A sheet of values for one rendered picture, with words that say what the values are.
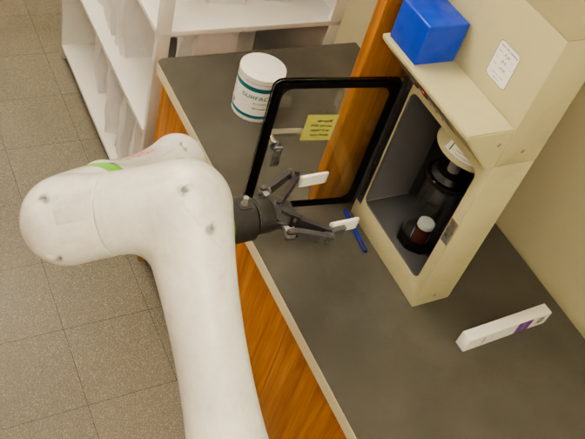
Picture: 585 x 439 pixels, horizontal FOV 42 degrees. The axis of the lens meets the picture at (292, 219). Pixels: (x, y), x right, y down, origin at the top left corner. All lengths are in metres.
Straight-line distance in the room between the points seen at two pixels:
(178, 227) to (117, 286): 1.99
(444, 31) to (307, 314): 0.69
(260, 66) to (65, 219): 1.23
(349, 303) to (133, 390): 1.07
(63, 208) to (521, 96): 0.87
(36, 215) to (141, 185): 0.14
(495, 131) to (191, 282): 0.73
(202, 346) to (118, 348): 1.79
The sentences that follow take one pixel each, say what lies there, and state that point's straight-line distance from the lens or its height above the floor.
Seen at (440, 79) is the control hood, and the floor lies 1.51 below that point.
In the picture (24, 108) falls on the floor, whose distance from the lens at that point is 3.57.
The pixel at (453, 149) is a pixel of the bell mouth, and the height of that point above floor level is 1.34.
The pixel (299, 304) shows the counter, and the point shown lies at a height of 0.94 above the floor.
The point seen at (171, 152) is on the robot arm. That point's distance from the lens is 1.34.
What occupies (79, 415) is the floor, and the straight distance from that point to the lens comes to 2.63.
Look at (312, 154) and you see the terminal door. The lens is 1.79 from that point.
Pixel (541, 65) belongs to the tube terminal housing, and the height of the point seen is 1.64.
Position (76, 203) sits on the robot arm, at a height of 1.60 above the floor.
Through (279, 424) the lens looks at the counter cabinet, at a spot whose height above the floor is 0.54.
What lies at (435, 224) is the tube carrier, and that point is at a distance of 1.82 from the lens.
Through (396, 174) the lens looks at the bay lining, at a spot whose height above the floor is 1.10.
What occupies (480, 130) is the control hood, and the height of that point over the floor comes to 1.51.
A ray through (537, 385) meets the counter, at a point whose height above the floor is 0.94.
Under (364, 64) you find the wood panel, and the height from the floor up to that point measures 1.39.
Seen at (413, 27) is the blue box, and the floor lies 1.57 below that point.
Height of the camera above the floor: 2.33
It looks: 45 degrees down
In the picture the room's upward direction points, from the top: 19 degrees clockwise
